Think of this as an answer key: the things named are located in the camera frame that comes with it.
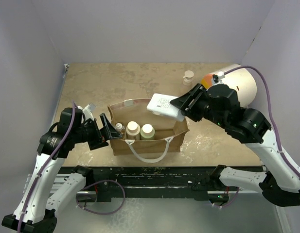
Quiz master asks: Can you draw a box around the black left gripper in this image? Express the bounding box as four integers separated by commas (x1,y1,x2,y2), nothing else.
72,113,122,150

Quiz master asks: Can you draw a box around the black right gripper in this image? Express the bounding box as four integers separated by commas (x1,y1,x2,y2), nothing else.
171,82,228,128

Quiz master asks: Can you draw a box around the white rectangular bottle grey cap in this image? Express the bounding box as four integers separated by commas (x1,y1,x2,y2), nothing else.
146,93,185,122

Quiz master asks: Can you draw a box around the beige pump dispenser bottle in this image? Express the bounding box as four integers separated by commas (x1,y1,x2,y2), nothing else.
183,70,194,86

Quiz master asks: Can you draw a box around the brown burlap canvas bag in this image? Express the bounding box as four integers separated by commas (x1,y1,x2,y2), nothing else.
107,99,189,163

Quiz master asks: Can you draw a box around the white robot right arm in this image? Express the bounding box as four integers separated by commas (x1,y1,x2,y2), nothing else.
170,84,300,207

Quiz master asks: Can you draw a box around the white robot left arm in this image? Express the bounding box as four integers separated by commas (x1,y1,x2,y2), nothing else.
1,108,122,233

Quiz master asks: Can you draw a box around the small clear amber bottle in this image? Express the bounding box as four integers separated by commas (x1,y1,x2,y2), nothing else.
115,123,125,135

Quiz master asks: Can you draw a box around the cream lidded jar bottle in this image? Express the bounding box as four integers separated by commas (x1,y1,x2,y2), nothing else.
126,121,141,140

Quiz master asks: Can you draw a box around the pale green lotion bottle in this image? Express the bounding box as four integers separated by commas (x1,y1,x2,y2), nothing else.
140,124,155,140

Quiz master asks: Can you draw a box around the white cylinder orange yellow end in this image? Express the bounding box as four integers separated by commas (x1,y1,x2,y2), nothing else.
201,64,257,107

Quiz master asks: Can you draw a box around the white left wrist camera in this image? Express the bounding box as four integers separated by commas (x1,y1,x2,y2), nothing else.
77,103,96,121

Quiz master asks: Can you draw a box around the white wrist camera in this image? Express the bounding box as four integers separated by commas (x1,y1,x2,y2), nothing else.
77,103,96,121
212,71,225,85

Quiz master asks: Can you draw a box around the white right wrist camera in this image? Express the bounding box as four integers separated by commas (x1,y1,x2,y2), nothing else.
212,71,225,85

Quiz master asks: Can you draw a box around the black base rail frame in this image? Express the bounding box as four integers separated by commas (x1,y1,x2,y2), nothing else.
52,166,240,202

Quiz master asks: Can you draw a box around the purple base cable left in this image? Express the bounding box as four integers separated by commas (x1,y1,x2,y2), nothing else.
75,179,126,216

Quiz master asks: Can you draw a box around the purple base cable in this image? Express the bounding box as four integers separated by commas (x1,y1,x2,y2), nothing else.
75,179,126,216
209,186,240,209

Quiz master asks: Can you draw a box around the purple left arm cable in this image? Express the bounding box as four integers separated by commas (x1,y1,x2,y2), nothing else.
17,100,79,233

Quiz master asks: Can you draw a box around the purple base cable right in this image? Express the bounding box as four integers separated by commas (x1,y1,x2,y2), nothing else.
209,186,240,209

